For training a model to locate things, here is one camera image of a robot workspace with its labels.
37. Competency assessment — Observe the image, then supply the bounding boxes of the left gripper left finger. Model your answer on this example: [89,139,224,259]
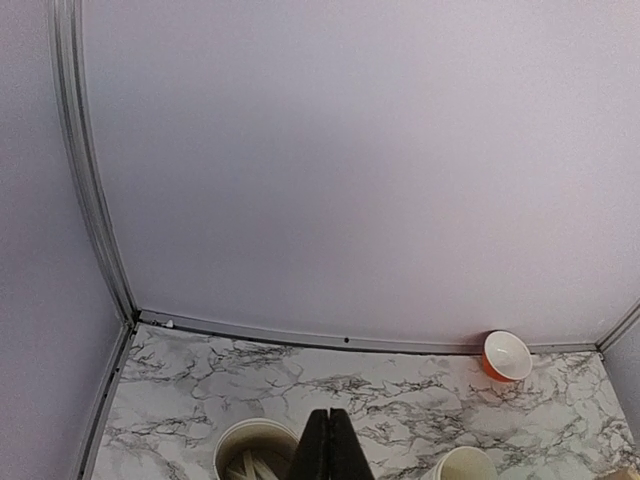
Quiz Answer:
[287,409,330,480]

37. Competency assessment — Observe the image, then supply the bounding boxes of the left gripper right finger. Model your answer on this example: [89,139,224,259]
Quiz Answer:
[329,409,374,480]

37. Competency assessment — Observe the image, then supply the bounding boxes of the brown paper bag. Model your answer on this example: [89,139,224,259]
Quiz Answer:
[604,467,640,480]

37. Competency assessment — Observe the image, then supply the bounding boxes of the white cylindrical straw holder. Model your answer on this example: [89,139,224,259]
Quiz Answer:
[213,418,299,479]

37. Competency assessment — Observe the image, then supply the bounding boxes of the short white wrapped straw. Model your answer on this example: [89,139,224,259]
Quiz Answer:
[222,450,290,480]

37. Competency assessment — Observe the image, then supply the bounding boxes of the stacked white paper cups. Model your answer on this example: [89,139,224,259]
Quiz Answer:
[424,446,498,480]

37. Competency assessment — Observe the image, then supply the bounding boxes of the orange and white bowl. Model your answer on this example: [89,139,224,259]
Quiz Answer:
[482,331,533,383]

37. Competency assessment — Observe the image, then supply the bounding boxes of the right aluminium frame post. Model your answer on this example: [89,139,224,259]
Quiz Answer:
[595,300,640,354]

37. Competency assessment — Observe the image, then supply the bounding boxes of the aluminium frame post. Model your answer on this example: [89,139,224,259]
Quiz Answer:
[595,300,640,354]
[48,1,139,328]

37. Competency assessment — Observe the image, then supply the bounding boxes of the left aluminium frame post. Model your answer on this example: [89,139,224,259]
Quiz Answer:
[48,1,139,328]

